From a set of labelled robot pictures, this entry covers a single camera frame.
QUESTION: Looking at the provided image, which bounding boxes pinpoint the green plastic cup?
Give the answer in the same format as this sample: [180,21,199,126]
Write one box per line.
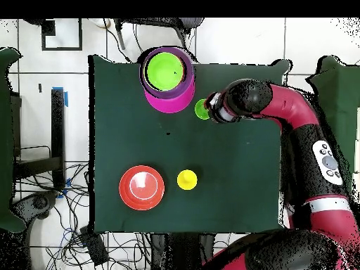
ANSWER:
[194,98,211,121]

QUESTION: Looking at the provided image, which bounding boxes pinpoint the tangle of floor cables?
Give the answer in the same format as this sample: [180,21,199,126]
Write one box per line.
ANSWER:
[13,161,158,270]

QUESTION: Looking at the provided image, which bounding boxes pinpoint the pink plastic bowl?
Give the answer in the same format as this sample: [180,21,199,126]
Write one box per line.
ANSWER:
[143,79,196,114]

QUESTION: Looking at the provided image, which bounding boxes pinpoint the black chair base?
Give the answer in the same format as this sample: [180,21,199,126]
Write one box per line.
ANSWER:
[11,189,60,234]

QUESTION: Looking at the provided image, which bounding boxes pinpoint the large red-orange plastic bowl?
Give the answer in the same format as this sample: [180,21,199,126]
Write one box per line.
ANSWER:
[118,165,166,211]

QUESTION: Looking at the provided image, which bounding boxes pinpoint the black metal stand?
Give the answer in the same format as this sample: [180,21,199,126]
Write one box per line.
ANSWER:
[12,88,67,189]

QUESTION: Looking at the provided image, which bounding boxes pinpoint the small green plastic bowl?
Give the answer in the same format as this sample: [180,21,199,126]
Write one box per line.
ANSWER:
[144,52,185,91]

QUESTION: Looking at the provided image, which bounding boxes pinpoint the blue tape strip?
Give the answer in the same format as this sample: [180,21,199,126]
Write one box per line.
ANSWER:
[51,86,69,108]

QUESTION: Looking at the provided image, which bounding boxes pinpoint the dark green tablecloth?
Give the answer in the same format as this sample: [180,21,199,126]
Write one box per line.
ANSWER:
[88,54,290,234]

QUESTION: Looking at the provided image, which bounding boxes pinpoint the black power box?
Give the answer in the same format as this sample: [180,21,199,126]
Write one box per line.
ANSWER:
[79,224,110,266]

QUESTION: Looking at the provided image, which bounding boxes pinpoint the green cloth side table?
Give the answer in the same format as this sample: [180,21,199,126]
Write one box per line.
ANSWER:
[306,55,360,175]
[0,46,27,233]

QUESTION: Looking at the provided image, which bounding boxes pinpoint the purple plastic bowl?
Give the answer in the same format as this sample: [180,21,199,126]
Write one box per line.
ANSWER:
[139,46,195,100]

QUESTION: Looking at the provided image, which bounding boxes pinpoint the yellow plastic cup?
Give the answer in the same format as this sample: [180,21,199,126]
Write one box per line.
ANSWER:
[176,169,198,191]

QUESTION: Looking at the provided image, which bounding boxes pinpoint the black camera tripod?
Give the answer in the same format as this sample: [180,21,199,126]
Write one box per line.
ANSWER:
[113,18,205,58]

